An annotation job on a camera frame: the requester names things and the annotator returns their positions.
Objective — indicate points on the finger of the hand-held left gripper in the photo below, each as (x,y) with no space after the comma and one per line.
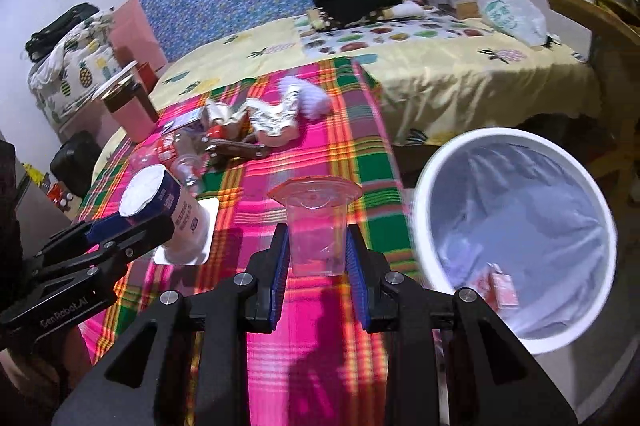
(145,236)
(107,226)

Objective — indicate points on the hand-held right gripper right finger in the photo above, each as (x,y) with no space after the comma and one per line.
(357,278)

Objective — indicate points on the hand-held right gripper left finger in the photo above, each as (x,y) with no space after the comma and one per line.
(280,278)

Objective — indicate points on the purple white milk carton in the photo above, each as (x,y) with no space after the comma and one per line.
(185,221)

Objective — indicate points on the clear plastic cup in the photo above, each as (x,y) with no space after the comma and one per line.
(316,226)

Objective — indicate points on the white round trash bin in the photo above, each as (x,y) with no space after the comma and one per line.
(430,206)

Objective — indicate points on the black case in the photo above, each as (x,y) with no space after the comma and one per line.
(75,161)

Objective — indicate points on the clear plastic bottle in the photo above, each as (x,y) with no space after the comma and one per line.
(187,161)

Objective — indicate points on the red label packet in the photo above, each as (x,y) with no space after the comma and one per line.
(169,146)

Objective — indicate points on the brown snack wrapper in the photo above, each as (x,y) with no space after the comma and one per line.
(235,151)

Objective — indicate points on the pink green plaid cloth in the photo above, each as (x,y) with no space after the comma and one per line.
(310,156)

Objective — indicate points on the crumpled silver foil packet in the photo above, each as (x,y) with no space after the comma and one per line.
(222,119)

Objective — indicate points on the small red box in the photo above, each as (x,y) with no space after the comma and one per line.
(147,75)

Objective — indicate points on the crumpled silver foil wrapper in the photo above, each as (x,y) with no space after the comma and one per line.
(272,121)

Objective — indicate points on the white pineapple print bundle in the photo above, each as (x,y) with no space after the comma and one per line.
(75,71)

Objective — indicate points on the white plastic bin liner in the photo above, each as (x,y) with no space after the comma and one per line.
(525,216)

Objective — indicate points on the white ribbed paper wrapper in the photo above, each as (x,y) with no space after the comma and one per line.
(307,99)

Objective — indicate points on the black bag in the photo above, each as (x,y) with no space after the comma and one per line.
(60,26)

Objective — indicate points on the yellow pineapple print bed sheet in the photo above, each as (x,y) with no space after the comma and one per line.
(450,76)

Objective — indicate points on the fruit print pillow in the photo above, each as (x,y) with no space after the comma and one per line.
(390,34)

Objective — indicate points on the white plastic bag green print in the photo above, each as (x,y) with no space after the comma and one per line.
(510,16)

